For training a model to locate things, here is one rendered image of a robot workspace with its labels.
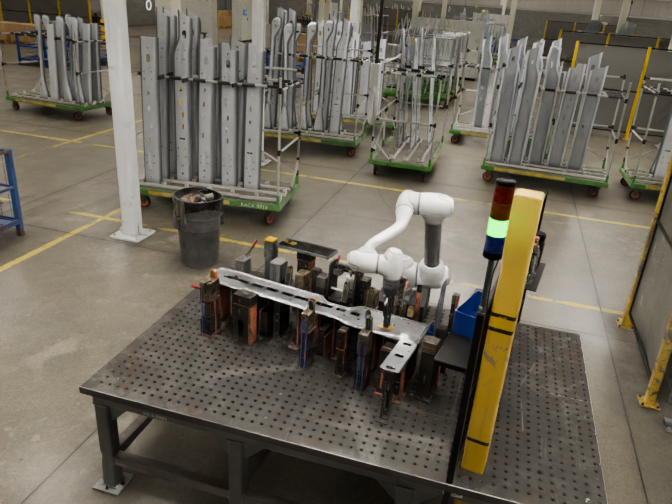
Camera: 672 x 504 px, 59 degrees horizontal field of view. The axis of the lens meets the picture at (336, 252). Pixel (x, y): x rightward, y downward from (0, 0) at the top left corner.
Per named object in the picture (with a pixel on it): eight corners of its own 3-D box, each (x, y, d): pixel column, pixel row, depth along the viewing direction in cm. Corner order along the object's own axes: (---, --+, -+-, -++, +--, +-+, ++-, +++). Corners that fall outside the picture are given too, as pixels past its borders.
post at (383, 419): (374, 421, 292) (380, 372, 280) (382, 408, 301) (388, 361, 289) (386, 425, 290) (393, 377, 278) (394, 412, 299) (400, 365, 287)
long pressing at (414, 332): (199, 280, 355) (199, 278, 354) (221, 267, 374) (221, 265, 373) (417, 346, 304) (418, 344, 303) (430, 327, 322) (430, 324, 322)
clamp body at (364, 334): (347, 389, 315) (352, 333, 301) (356, 377, 324) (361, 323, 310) (363, 394, 311) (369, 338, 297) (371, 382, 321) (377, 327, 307)
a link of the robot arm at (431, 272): (417, 273, 397) (450, 276, 393) (415, 292, 386) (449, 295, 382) (419, 185, 342) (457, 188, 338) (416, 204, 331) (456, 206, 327)
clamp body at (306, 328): (293, 366, 330) (295, 312, 316) (303, 356, 340) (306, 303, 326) (308, 371, 326) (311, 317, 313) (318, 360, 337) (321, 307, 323)
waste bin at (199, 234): (164, 266, 592) (160, 198, 562) (191, 247, 639) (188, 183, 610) (209, 275, 580) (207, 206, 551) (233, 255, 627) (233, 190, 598)
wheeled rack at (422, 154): (429, 185, 912) (445, 66, 841) (366, 176, 934) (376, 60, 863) (442, 156, 1081) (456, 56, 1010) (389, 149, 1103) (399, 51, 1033)
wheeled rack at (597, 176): (477, 181, 948) (496, 67, 877) (484, 166, 1035) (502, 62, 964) (604, 201, 894) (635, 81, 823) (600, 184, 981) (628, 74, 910)
